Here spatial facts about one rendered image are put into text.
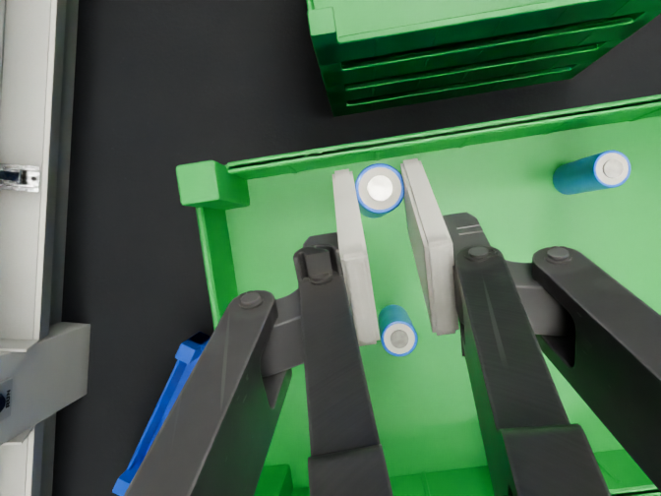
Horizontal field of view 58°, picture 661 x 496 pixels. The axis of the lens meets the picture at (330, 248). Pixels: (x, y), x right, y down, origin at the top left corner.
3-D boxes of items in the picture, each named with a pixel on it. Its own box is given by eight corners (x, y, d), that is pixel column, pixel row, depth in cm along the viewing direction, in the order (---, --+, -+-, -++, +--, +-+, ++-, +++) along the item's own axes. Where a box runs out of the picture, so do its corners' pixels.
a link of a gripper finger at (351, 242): (381, 345, 17) (355, 348, 17) (362, 239, 23) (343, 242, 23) (367, 253, 16) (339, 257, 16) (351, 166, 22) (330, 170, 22)
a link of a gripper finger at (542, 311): (465, 298, 14) (591, 282, 14) (435, 215, 19) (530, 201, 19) (468, 348, 15) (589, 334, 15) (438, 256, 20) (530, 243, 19)
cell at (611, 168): (581, 161, 35) (630, 146, 29) (585, 192, 35) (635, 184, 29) (550, 165, 35) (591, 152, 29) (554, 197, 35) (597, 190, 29)
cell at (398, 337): (406, 302, 36) (415, 319, 29) (410, 332, 36) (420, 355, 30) (376, 306, 36) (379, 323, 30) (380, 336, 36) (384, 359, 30)
